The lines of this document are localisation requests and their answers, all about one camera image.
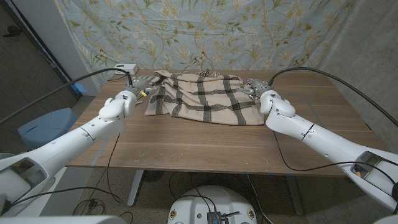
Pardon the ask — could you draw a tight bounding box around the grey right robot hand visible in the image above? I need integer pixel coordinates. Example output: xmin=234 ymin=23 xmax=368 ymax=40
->
xmin=239 ymin=78 xmax=274 ymax=99

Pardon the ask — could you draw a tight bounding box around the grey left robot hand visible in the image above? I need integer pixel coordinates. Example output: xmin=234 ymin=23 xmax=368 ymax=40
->
xmin=126 ymin=75 xmax=158 ymax=97

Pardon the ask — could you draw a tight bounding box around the beige plaid scarf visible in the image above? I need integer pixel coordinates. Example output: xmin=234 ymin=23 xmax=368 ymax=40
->
xmin=144 ymin=69 xmax=265 ymax=126

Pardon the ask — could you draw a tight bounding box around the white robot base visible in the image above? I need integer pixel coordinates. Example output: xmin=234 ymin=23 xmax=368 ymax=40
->
xmin=167 ymin=185 xmax=258 ymax=224

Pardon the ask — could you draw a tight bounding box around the white power strip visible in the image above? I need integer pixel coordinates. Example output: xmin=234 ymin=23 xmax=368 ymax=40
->
xmin=113 ymin=63 xmax=139 ymax=76

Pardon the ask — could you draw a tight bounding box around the floral printed backdrop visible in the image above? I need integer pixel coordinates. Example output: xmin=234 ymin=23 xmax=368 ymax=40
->
xmin=52 ymin=0 xmax=357 ymax=91

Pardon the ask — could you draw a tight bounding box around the black round fan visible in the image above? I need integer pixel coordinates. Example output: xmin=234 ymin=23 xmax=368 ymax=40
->
xmin=142 ymin=170 xmax=165 ymax=184

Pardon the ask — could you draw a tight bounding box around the white table leg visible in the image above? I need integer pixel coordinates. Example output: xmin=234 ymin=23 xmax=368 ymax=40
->
xmin=126 ymin=169 xmax=145 ymax=207

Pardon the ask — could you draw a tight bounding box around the blue-grey stool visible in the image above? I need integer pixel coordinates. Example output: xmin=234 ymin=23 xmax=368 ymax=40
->
xmin=17 ymin=108 xmax=79 ymax=150

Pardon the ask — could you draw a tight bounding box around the grey table leg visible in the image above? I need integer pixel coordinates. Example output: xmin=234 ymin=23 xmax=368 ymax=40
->
xmin=285 ymin=175 xmax=305 ymax=217

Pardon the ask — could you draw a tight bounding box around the black box on base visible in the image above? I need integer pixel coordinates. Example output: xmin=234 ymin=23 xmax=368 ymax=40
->
xmin=206 ymin=211 xmax=240 ymax=224

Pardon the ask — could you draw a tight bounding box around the black power strip cable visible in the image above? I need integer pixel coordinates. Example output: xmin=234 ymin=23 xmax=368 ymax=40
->
xmin=107 ymin=73 xmax=129 ymax=83

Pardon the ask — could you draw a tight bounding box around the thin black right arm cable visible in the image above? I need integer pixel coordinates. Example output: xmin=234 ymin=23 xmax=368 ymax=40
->
xmin=272 ymin=130 xmax=398 ymax=187

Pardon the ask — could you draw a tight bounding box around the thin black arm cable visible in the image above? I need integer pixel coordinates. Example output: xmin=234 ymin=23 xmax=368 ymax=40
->
xmin=272 ymin=130 xmax=398 ymax=187
xmin=12 ymin=133 xmax=124 ymax=207

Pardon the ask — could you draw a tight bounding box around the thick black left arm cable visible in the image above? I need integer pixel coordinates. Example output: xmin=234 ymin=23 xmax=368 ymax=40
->
xmin=0 ymin=68 xmax=134 ymax=125

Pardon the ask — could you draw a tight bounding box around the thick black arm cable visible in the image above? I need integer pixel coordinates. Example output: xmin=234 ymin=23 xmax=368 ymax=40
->
xmin=0 ymin=68 xmax=134 ymax=125
xmin=269 ymin=67 xmax=398 ymax=128

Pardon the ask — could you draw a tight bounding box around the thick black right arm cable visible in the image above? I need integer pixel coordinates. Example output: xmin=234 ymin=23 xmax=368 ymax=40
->
xmin=269 ymin=67 xmax=398 ymax=128

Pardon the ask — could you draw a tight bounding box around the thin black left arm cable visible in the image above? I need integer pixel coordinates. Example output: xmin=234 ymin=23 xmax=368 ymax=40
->
xmin=12 ymin=133 xmax=124 ymax=207

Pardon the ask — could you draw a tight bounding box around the coiled black floor cable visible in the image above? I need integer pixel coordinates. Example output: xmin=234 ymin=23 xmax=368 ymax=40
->
xmin=73 ymin=198 xmax=106 ymax=216

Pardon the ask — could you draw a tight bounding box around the black door handle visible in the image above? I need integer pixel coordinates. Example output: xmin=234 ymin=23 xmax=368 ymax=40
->
xmin=2 ymin=25 xmax=22 ymax=38

